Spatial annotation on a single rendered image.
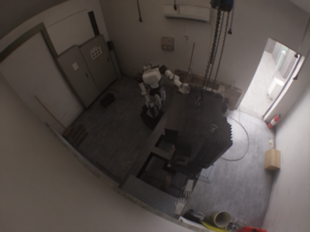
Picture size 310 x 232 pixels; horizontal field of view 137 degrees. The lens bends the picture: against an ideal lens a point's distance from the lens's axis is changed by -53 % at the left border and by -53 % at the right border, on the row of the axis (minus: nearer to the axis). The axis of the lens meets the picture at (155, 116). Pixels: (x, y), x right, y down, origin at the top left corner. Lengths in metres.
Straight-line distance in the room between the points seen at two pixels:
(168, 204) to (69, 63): 3.24
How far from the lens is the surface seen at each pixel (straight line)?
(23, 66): 3.11
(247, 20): 2.64
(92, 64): 3.56
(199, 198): 2.51
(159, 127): 2.09
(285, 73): 7.29
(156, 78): 1.91
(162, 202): 1.78
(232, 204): 2.75
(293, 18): 2.87
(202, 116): 1.07
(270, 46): 9.90
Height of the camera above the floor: 2.44
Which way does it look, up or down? 53 degrees down
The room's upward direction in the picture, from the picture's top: 8 degrees counter-clockwise
